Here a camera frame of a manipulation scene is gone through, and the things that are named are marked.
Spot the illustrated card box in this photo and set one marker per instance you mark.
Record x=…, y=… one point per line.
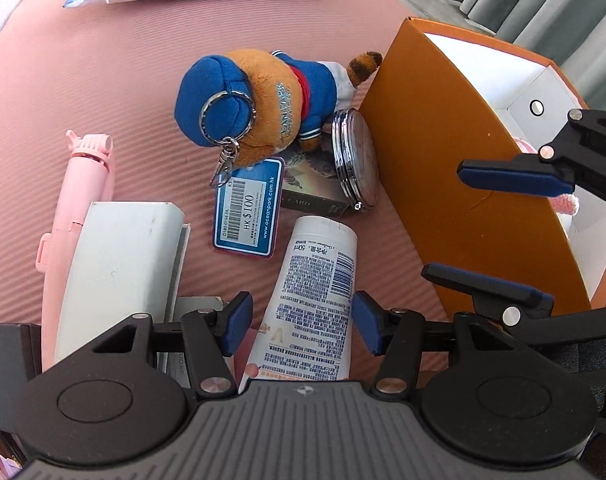
x=308, y=180

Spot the round metal compact mirror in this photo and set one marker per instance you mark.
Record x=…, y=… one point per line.
x=358, y=160

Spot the blue price tag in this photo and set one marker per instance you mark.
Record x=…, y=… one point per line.
x=248, y=210

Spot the pink knitted item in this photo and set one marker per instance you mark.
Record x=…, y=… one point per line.
x=565, y=205

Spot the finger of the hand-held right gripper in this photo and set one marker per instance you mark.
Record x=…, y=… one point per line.
x=483, y=290
x=508, y=177

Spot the orange box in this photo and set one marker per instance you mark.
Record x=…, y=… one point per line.
x=423, y=160

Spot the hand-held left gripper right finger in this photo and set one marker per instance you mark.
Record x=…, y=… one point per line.
x=368, y=325

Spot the plush toy with keyring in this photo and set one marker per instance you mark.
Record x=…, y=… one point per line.
x=273, y=105

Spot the white lotion tube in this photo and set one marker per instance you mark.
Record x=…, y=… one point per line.
x=308, y=285

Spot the grey pleated curtain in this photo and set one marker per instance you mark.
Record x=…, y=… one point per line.
x=508, y=0

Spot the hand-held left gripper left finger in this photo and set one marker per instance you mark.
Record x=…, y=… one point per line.
x=235, y=320

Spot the pink handheld fan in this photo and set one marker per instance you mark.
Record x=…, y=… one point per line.
x=83, y=180

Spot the pink ribbed mat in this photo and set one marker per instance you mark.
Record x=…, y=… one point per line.
x=108, y=70

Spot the light grey notebook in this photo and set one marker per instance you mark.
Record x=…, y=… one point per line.
x=123, y=260

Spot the grey-blue fabric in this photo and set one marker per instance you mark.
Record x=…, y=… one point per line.
x=593, y=360

